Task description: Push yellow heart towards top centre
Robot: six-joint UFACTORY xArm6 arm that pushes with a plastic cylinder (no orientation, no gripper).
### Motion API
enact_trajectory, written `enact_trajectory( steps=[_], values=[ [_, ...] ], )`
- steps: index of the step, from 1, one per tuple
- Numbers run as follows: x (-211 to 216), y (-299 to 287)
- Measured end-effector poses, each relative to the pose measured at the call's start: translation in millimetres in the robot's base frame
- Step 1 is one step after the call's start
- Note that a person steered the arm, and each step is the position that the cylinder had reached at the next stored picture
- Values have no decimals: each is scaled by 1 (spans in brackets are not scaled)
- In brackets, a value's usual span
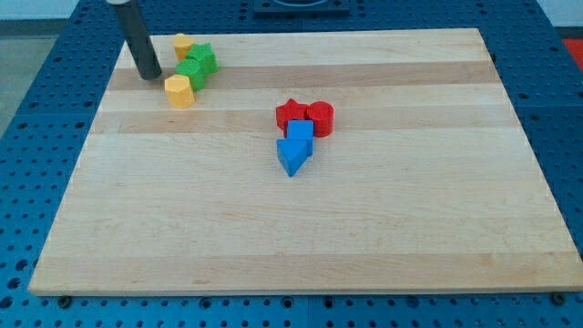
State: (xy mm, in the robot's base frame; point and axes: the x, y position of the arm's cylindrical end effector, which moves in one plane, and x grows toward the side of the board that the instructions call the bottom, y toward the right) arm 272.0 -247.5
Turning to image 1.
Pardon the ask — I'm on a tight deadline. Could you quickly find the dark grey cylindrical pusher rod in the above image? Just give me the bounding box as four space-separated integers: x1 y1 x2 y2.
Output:
106 0 162 80

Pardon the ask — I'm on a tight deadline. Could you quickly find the yellow hexagon block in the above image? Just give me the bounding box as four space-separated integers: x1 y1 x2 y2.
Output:
164 74 195 108

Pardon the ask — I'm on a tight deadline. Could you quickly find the green star block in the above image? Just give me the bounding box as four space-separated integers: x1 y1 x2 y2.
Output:
186 43 219 76

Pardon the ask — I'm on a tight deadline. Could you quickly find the blue cube block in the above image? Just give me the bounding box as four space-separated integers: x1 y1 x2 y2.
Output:
286 120 313 157

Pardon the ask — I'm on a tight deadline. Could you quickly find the light wooden board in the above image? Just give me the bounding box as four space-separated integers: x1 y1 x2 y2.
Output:
29 28 582 296

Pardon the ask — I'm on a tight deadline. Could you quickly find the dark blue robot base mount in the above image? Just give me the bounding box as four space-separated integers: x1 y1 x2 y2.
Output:
251 0 351 15

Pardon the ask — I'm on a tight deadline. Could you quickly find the red cylinder block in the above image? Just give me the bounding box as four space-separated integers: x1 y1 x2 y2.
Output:
306 101 334 138

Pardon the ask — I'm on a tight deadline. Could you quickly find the blue triangle block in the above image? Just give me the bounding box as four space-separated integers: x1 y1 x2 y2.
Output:
276 138 308 177

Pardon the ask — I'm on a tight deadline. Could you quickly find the yellow heart block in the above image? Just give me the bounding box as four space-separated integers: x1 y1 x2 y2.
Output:
172 33 195 61

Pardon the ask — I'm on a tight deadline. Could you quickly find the red star block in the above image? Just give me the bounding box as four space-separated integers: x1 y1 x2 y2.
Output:
275 98 309 137

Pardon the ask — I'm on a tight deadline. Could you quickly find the green cylinder block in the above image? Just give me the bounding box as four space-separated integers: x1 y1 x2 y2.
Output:
176 59 206 92

